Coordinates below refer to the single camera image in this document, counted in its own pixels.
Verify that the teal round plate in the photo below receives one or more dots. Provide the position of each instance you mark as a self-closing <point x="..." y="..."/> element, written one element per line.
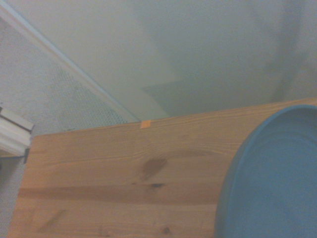
<point x="275" y="178"/>

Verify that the orange tape piece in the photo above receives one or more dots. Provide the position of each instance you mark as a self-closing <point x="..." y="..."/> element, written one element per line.
<point x="145" y="124"/>

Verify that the white baseboard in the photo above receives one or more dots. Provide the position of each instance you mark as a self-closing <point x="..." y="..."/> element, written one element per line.
<point x="62" y="59"/>

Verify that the white moulded trim piece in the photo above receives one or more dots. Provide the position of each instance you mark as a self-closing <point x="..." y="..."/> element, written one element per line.
<point x="13" y="134"/>

